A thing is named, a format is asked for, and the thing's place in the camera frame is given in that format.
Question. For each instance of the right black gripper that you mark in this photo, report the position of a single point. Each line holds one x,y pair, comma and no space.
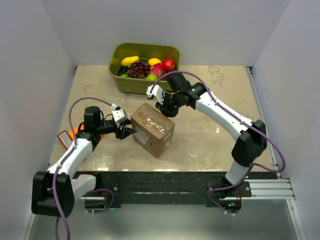
164,108

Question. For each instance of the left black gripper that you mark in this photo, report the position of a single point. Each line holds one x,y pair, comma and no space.
121,134

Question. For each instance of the brown cardboard express box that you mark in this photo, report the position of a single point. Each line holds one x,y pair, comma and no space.
154,131

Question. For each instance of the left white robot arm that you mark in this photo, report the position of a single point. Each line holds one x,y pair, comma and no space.
55,191

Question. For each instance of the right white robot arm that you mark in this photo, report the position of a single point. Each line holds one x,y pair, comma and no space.
248,135

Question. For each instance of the red small box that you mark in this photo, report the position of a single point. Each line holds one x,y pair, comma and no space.
66,139

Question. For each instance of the dark red grape bunch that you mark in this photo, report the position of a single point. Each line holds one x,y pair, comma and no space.
167,75

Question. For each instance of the green lime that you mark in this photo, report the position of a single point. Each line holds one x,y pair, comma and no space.
152,77

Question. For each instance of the pink dragon fruit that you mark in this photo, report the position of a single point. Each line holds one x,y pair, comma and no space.
157,69

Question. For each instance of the red apple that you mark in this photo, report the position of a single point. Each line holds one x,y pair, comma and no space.
169,65

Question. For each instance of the yellow lemon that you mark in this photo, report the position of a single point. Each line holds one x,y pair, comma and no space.
154,61

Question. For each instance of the dark black grape bunch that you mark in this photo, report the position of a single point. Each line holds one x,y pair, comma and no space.
122,70

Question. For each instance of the yellow mango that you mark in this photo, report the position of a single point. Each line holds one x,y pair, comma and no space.
128,61

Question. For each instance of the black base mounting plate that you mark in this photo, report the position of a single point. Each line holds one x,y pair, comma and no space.
167,188

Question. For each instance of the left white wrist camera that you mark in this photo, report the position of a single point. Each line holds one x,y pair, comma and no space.
119,115

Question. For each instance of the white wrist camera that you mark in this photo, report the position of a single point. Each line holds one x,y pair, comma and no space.
155,91
119,115

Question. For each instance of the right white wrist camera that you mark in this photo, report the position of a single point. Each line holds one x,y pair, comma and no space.
155,91

